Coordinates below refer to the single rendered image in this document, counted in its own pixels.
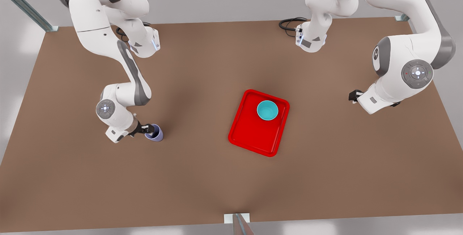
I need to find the black cable loop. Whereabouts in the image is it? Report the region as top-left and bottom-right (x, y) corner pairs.
(279, 17), (309, 38)
(115, 22), (152, 43)

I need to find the teal bowl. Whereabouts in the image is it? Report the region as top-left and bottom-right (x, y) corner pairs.
(256, 100), (279, 121)

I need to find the purple cup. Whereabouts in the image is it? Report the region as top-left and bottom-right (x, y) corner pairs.
(145, 124), (164, 142)

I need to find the red tray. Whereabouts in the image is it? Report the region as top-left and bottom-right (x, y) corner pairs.
(228, 89), (290, 158)

